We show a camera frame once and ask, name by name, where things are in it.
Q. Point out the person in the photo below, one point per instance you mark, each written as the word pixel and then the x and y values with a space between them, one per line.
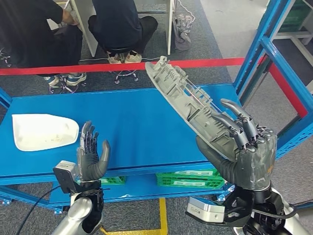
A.
pixel 24 32
pixel 117 19

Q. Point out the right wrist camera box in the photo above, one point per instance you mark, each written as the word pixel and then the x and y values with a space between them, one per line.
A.
pixel 207 209

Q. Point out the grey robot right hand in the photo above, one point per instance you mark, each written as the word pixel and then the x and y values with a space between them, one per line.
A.
pixel 256 162

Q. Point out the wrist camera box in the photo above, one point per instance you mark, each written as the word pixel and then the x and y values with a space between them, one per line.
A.
pixel 65 176
pixel 207 209

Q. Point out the red barrier tape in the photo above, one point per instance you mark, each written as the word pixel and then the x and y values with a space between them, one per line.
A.
pixel 97 68

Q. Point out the grey wheel hubcap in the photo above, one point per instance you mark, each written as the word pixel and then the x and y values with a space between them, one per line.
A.
pixel 181 94

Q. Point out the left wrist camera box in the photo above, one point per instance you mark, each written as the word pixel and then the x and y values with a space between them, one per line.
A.
pixel 65 176

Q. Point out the white plastic cover part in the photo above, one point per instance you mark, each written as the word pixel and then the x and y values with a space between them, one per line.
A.
pixel 41 133

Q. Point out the black stool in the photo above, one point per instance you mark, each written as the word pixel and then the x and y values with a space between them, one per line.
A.
pixel 120 51

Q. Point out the green plastic crate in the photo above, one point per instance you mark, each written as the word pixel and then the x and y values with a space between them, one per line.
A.
pixel 296 19
pixel 115 180
pixel 185 180

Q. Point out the chrome chair base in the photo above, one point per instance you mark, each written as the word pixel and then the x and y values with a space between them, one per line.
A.
pixel 60 82
pixel 4 58

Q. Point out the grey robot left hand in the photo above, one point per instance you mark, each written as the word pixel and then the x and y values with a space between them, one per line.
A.
pixel 87 162

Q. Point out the blue metal shelf rack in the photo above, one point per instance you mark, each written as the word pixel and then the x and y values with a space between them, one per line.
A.
pixel 134 129

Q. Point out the grey bag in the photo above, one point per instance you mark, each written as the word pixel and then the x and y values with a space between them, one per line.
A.
pixel 182 40

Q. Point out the white frame rack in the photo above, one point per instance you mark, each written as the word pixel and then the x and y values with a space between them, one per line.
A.
pixel 293 35

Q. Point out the yellow floor tape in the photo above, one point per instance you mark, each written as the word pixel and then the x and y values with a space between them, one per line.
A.
pixel 163 214

